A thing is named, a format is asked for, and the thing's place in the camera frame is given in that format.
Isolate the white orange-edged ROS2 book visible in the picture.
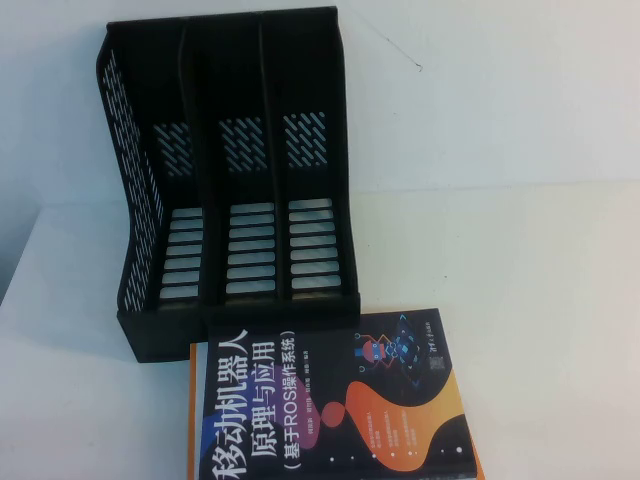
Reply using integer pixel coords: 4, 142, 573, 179
187, 342, 487, 480

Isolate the black plastic book stand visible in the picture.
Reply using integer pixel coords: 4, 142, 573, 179
93, 5, 363, 365

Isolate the dark mobile robot book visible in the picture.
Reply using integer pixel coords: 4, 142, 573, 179
196, 307, 484, 480

